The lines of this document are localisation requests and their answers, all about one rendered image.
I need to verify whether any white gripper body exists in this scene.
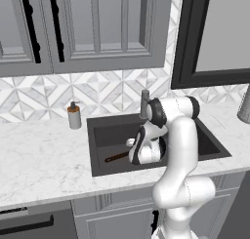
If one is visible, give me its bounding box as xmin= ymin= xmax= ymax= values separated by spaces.
xmin=125 ymin=138 xmax=137 ymax=148

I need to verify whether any black kitchen sink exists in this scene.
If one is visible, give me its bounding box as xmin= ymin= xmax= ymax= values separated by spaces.
xmin=86 ymin=111 xmax=233 ymax=178

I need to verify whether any grey sink tap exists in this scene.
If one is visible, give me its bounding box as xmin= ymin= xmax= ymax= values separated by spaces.
xmin=139 ymin=89 xmax=151 ymax=120

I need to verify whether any white soap dispenser orange collar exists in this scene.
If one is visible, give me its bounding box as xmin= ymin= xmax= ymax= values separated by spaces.
xmin=66 ymin=100 xmax=83 ymax=131

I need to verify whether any grey base cupboard door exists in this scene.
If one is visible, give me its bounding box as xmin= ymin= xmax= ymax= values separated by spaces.
xmin=71 ymin=192 xmax=164 ymax=239
xmin=188 ymin=173 xmax=247 ymax=239

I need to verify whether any grey textured cone-shaped object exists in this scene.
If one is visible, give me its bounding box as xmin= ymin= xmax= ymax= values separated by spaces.
xmin=236 ymin=83 xmax=250 ymax=125

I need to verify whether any grey dishwasher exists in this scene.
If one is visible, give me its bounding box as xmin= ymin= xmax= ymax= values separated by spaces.
xmin=0 ymin=199 xmax=79 ymax=239

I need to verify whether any black framed window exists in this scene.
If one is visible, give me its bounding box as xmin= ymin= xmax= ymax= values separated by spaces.
xmin=170 ymin=0 xmax=250 ymax=91

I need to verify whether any dark pan with brown handle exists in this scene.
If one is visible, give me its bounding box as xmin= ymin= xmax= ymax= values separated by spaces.
xmin=104 ymin=150 xmax=132 ymax=164

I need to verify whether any black base cupboard handle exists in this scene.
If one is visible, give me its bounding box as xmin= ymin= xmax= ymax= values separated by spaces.
xmin=150 ymin=209 xmax=160 ymax=235

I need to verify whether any grey wall cupboard door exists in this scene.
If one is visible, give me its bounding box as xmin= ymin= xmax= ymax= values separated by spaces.
xmin=38 ymin=0 xmax=174 ymax=75
xmin=0 ymin=0 xmax=54 ymax=78

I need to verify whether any black dishwasher handle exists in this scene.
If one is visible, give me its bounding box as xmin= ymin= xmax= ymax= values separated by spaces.
xmin=0 ymin=214 xmax=55 ymax=236

